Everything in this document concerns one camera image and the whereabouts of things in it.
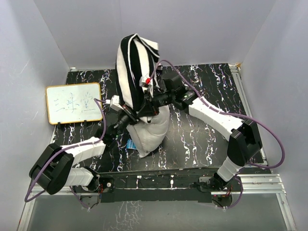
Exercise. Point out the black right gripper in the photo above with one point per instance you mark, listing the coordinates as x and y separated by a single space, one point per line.
149 101

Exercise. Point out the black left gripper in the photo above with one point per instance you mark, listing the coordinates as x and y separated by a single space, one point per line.
127 111

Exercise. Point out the white pillow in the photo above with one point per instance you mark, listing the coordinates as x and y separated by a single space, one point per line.
149 132

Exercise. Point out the black white striped pillowcase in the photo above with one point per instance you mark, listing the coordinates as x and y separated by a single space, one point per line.
136 58

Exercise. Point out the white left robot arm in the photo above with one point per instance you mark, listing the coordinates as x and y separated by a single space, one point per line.
54 168

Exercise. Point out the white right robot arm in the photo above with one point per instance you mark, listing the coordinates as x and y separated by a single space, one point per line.
241 133

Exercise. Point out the yellow framed whiteboard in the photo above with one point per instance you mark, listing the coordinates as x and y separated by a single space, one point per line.
74 103

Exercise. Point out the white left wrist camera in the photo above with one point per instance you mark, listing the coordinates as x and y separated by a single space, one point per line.
115 103

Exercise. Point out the aluminium table frame rail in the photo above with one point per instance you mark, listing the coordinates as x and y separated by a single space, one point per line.
158 201

